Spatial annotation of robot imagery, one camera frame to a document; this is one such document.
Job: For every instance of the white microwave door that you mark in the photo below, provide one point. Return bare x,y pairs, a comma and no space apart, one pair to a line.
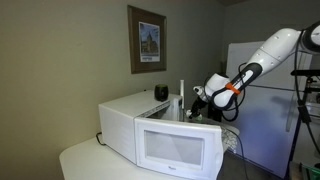
173,148

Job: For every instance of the wood framed building picture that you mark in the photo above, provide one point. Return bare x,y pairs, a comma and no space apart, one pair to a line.
146,40

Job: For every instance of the thin white upright rod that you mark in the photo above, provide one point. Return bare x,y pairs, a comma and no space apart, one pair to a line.
182,93

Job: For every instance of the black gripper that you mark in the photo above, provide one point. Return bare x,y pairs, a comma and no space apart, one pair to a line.
199,105

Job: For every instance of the white board panel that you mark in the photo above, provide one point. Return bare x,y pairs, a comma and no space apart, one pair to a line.
260,133

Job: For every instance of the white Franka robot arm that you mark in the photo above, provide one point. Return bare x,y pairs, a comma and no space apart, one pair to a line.
276,46

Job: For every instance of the black camera stand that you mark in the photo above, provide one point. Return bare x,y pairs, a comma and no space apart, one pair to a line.
302,111

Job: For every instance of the white checked dish cloth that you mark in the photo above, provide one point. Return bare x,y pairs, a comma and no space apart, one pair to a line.
230,140

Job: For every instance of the white microwave oven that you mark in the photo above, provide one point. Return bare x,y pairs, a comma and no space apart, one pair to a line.
116,126

